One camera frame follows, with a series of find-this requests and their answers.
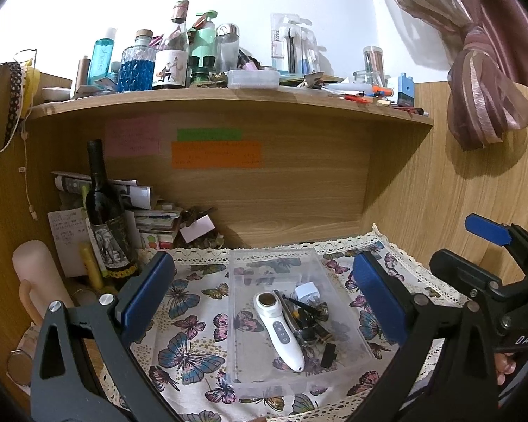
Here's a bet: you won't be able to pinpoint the pile of pens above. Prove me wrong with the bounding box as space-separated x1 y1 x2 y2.
320 80 425 117

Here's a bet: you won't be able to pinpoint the blue mouthwash bottle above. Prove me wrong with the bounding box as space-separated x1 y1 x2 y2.
89 27 118 85

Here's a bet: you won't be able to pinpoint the butterfly print lace cloth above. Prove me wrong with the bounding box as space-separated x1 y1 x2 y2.
99 223 472 422

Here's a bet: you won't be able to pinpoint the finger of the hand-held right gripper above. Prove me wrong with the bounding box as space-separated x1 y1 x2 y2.
428 248 512 318
464 212 528 274

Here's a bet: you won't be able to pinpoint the small white pink box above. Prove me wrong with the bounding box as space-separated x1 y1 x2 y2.
178 215 215 243

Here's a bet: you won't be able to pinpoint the clear lidded plastic container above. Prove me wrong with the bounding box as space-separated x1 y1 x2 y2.
227 69 281 90

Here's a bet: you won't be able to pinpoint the stack of papers and booklets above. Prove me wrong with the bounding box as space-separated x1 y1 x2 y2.
52 171 182 251

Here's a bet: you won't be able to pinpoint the cream rounded object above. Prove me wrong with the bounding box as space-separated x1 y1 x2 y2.
12 239 75 322

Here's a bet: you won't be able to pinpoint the yellow hanging object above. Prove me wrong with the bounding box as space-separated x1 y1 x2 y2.
23 58 42 117

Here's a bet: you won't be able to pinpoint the green sticky note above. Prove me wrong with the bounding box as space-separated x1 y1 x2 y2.
177 128 243 142

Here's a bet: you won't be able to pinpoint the dark green ink bottle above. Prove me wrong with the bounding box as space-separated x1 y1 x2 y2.
189 55 217 84

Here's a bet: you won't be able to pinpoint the patterned headband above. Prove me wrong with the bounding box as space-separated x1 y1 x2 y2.
0 62 24 142

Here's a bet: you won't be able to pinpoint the pink sticky note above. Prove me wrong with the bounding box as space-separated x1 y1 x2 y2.
104 116 161 159

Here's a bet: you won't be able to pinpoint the wooden shelf board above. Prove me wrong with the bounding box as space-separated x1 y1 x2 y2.
26 80 435 126

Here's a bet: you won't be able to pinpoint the toothbrush pack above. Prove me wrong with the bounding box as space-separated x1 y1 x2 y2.
270 12 320 75

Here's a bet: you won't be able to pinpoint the person's right hand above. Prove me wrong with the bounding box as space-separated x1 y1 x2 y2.
495 352 518 388

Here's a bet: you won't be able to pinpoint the green pump bottle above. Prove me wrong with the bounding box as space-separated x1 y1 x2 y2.
189 9 219 60

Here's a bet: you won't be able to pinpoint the brown tube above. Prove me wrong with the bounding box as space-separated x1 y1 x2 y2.
76 56 92 97

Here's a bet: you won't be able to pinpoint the pink striped curtain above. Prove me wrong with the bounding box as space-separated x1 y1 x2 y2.
369 0 528 151

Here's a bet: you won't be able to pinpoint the pile of small trinkets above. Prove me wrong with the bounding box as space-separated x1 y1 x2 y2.
180 206 226 251

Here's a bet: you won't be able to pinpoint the black gold lipstick tubes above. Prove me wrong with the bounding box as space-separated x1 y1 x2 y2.
289 308 336 344

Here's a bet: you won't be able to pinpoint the clear plastic storage box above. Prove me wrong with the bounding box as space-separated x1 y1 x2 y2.
226 247 378 399

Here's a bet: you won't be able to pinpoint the blue faceted glass bottle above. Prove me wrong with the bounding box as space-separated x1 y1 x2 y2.
119 29 157 94

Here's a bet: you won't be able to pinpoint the white charger plug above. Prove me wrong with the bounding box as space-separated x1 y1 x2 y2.
294 283 320 307

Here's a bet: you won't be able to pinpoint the black cosmetic brush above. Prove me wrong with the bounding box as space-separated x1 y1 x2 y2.
274 290 332 318

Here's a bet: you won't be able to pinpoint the pink nail polish bottle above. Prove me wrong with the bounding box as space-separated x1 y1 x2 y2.
238 50 261 71

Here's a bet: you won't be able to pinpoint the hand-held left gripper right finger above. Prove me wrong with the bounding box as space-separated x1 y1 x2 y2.
347 250 499 422

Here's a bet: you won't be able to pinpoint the yellow tube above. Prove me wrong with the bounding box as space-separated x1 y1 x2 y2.
79 245 105 292

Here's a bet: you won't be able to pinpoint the orange sticky note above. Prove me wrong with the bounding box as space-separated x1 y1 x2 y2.
171 141 264 170

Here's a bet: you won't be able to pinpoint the white handwritten note paper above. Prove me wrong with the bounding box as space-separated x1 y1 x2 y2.
48 208 90 279

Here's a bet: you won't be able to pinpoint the white handheld facial massager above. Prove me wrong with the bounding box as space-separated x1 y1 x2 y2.
252 290 306 372

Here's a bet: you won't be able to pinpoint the dark wine bottle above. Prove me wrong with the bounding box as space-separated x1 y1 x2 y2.
85 138 140 279

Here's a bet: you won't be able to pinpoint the clear jar with silver lid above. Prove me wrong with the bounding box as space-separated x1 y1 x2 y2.
215 23 241 73

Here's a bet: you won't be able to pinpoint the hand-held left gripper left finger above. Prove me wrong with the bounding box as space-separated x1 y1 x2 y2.
29 250 177 422

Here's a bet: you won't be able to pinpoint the white cable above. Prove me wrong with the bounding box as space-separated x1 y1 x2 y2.
20 116 39 221

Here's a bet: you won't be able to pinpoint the clear labelled glass bottle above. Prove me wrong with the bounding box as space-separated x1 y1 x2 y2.
152 0 191 90

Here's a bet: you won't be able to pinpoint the small blue box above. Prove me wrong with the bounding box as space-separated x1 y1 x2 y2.
397 72 416 107

